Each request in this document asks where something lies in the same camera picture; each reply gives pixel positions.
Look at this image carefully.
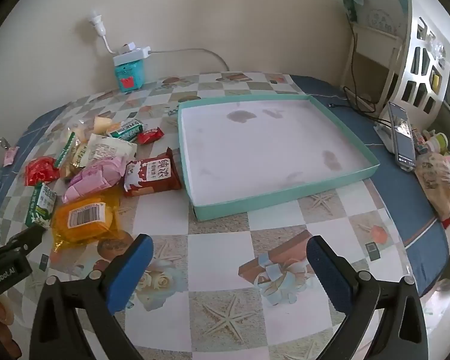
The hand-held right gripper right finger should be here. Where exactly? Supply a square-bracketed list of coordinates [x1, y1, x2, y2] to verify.
[305, 234, 430, 360]

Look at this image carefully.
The white cutout shelf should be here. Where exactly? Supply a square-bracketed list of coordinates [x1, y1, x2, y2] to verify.
[339, 0, 450, 121]

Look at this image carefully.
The teal shallow tray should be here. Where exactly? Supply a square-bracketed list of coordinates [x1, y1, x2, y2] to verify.
[177, 95, 380, 222]

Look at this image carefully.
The pink snack packet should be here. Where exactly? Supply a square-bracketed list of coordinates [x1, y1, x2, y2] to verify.
[62, 156, 126, 204]

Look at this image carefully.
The red snack packet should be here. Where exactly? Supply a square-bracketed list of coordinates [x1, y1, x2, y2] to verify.
[24, 156, 61, 187]

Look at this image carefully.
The pale bun packet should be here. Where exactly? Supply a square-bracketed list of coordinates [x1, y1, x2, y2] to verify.
[93, 116, 121, 136]

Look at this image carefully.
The smartphone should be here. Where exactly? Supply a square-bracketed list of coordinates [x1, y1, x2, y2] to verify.
[388, 101, 417, 169]

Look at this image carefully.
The brown milk biscuit packet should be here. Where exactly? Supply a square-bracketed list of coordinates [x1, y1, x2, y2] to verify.
[123, 147, 182, 197]

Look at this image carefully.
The teal cloth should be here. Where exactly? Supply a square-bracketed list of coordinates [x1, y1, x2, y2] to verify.
[341, 0, 368, 21]

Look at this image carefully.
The black cable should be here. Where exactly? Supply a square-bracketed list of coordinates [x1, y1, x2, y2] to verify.
[328, 32, 394, 128]

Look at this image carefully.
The small red candy packet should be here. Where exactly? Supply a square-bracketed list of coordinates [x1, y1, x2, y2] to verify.
[137, 127, 165, 145]

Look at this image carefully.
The white bread packet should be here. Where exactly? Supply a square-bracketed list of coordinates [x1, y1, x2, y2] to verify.
[79, 133, 137, 167]

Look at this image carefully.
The person's left hand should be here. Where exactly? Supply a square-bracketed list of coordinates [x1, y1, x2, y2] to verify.
[0, 295, 22, 360]

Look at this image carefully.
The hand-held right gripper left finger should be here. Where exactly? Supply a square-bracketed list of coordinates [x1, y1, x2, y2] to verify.
[29, 233, 154, 360]

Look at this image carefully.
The printed plastic bag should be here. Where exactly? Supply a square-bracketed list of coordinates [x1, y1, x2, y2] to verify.
[414, 137, 450, 222]

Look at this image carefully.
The white power cable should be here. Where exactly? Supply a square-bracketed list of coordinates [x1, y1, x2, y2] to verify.
[150, 48, 230, 73]

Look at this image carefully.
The small green cup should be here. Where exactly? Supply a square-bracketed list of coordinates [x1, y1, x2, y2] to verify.
[425, 129, 450, 154]

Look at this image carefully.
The teal tissue box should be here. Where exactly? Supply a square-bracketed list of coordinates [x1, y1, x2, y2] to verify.
[113, 60, 145, 94]

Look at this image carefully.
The white plug adapter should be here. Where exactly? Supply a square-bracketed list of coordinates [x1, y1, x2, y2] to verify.
[88, 10, 136, 55]

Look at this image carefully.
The white phone stand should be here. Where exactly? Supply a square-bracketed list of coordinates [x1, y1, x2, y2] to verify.
[373, 120, 398, 154]

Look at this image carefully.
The clear rice cracker packet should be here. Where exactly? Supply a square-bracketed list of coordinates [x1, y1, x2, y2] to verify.
[54, 129, 89, 179]

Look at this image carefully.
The orange snack packet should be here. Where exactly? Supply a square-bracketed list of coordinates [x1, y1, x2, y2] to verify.
[52, 191, 124, 252]

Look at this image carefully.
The green wafer bar packet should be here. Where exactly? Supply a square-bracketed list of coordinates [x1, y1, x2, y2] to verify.
[107, 119, 144, 142]

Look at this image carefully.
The green white biscuit packet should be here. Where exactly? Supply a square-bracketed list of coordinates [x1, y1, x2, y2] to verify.
[25, 182, 58, 229]

